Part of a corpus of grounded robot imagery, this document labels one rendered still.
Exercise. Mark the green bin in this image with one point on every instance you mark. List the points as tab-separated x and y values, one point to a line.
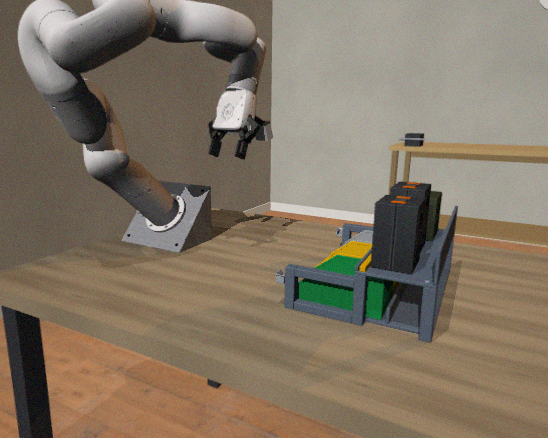
379	293

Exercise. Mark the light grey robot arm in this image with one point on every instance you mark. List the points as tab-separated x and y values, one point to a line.
101	35

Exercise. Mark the grey metal rack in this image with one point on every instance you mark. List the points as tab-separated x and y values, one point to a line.
404	309

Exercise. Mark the grey open bin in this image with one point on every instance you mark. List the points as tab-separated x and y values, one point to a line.
364	237

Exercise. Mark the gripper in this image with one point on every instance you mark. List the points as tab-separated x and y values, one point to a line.
234	109

